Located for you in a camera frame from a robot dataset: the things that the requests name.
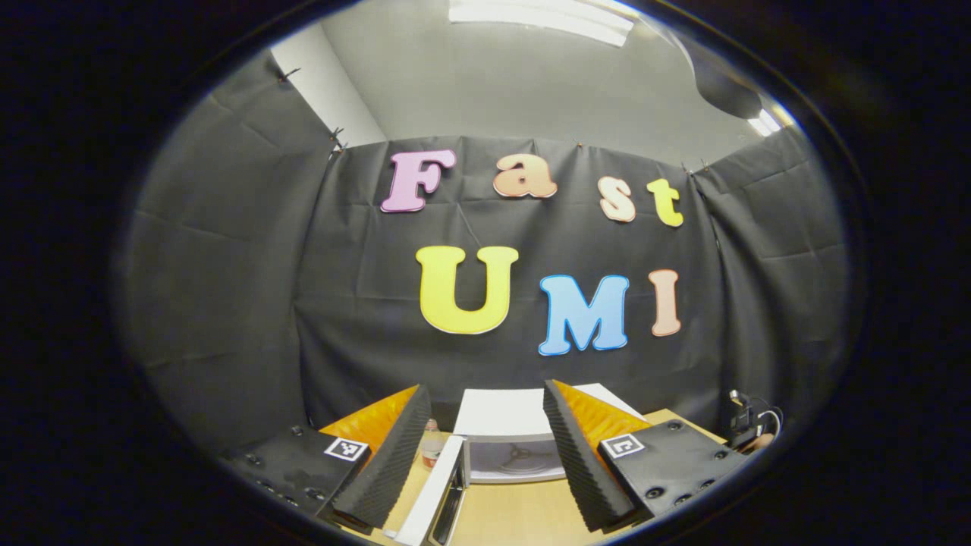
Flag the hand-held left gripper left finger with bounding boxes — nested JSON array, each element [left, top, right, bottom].
[[220, 383, 433, 535]]

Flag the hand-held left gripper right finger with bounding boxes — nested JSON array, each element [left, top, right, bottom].
[[542, 379, 749, 533]]

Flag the white microwave oven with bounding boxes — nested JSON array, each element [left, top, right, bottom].
[[393, 383, 647, 546]]

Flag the small clear bottle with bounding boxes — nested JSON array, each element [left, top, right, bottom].
[[420, 419, 445, 469]]

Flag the black backdrop cloth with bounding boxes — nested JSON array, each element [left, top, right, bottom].
[[114, 49, 850, 456]]

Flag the small ceiling light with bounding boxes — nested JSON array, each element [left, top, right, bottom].
[[746, 108, 784, 138]]

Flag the large ceiling light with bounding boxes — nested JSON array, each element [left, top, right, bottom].
[[448, 0, 636, 48]]

